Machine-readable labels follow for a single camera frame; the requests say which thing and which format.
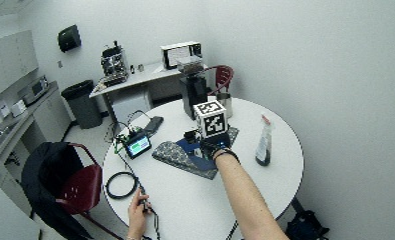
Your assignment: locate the thin black cable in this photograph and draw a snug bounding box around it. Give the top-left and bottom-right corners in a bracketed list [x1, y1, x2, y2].
[113, 137, 162, 240]

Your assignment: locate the red chair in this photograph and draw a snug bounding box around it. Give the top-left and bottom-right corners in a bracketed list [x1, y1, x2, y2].
[54, 142, 128, 240]
[203, 64, 235, 98]

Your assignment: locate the grey patterned cloth mat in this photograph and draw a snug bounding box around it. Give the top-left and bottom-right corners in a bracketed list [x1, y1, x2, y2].
[150, 126, 241, 181]

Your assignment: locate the small green screen device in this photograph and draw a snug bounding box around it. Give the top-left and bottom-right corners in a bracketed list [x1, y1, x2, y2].
[121, 131, 153, 160]

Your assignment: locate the dark blue flat pad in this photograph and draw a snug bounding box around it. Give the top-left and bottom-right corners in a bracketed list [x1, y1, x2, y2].
[174, 137, 218, 172]

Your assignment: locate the black wrist band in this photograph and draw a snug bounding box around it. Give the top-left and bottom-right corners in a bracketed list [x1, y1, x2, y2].
[211, 147, 242, 165]

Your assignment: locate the flat black power bank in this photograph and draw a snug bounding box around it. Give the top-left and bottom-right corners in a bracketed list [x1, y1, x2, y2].
[142, 115, 165, 135]

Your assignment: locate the black jacket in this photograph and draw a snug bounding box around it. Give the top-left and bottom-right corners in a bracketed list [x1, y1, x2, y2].
[20, 141, 94, 240]

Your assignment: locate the white marker cube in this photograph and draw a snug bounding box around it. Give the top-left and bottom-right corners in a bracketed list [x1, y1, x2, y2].
[193, 99, 230, 139]

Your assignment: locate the clear bag of coffee beans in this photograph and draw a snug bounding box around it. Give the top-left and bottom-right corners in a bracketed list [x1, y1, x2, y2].
[254, 114, 274, 167]

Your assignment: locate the black trash bin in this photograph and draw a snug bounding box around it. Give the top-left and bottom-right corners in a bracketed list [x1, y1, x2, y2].
[60, 79, 104, 130]

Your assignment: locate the white counter cabinet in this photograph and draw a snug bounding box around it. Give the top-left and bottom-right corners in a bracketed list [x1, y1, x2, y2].
[0, 80, 73, 217]

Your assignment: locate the black coffee grinder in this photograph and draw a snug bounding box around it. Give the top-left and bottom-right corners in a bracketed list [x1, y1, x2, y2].
[177, 55, 210, 121]

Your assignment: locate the black bag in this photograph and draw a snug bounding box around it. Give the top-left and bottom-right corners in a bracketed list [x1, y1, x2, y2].
[285, 209, 331, 240]

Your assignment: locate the white side table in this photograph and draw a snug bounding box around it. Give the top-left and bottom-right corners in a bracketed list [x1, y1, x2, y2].
[88, 61, 209, 125]

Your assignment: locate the small white counter box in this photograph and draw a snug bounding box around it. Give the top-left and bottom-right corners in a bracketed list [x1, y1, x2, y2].
[9, 99, 28, 118]

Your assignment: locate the chrome espresso machine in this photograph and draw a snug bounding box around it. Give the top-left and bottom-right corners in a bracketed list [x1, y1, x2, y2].
[98, 40, 130, 88]

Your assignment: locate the grey microwave oven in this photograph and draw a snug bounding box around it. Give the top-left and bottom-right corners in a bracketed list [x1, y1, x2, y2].
[17, 75, 52, 106]

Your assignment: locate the white box appliance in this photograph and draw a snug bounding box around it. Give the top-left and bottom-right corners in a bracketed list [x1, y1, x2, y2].
[159, 40, 203, 71]

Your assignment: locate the coiled black cable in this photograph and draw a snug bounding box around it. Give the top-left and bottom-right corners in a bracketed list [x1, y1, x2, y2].
[104, 171, 141, 200]

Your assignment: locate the small black palm camera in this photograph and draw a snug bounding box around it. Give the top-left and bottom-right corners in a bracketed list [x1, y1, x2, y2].
[182, 129, 201, 145]

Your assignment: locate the black wall dispenser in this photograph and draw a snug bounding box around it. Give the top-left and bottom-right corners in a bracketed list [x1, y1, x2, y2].
[56, 24, 82, 54]

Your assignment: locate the white wall cabinet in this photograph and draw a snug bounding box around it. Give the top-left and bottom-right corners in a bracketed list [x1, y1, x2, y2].
[0, 29, 40, 108]

